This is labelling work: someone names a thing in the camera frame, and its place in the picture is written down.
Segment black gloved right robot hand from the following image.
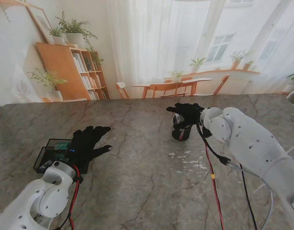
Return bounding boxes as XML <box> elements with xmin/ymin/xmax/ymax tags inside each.
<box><xmin>166</xmin><ymin>103</ymin><xmax>204</xmax><ymax>131</ymax></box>

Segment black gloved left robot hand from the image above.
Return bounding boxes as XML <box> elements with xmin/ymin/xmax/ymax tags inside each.
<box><xmin>65</xmin><ymin>126</ymin><xmax>113</xmax><ymax>174</ymax></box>

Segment black mesh desk organizer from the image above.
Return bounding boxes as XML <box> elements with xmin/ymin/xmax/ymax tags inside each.
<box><xmin>33</xmin><ymin>138</ymin><xmax>87</xmax><ymax>174</ymax></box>

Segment black mesh pen cup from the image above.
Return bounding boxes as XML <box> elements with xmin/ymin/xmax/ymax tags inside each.
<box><xmin>172</xmin><ymin>114</ymin><xmax>192</xmax><ymax>142</ymax></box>

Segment printed room scene backdrop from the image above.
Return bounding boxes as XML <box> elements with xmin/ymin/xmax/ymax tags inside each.
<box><xmin>0</xmin><ymin>0</ymin><xmax>294</xmax><ymax>105</ymax></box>

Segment black usb cable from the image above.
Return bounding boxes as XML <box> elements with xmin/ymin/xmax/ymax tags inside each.
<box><xmin>201</xmin><ymin>126</ymin><xmax>258</xmax><ymax>230</ymax></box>

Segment red and black power cable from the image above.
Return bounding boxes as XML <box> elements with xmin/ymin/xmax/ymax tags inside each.
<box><xmin>61</xmin><ymin>165</ymin><xmax>81</xmax><ymax>230</ymax></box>
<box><xmin>196</xmin><ymin>123</ymin><xmax>225</xmax><ymax>230</ymax></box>

